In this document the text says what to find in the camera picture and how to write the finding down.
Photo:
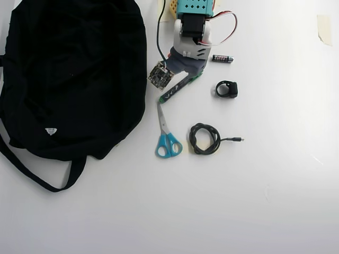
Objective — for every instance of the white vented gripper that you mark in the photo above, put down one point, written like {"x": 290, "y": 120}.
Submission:
{"x": 191, "y": 68}

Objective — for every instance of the green capped black marker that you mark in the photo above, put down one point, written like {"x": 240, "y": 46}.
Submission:
{"x": 174, "y": 90}

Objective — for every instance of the black fabric bag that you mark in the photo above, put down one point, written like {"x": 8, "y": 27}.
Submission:
{"x": 66, "y": 66}

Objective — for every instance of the black AA battery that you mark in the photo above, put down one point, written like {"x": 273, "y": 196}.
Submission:
{"x": 222, "y": 58}

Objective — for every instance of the yellow perforated plastic part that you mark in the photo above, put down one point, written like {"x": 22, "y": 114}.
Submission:
{"x": 173, "y": 6}

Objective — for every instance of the beige masking tape strip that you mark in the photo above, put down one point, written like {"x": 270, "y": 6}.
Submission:
{"x": 324, "y": 29}

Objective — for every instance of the bare camera circuit board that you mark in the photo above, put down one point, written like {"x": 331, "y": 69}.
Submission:
{"x": 159, "y": 76}

